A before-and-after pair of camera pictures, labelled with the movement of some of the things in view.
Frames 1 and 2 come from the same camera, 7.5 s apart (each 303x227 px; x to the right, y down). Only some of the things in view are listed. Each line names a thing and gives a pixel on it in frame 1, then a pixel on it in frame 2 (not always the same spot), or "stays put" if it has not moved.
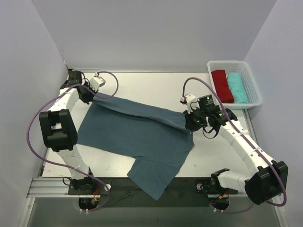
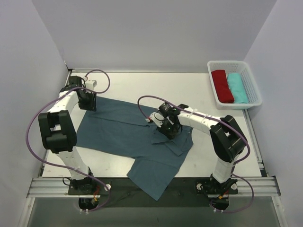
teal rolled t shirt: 237,88 stays put
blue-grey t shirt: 157,140 stays put
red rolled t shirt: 223,89 stays put
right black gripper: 191,122 -> 170,132
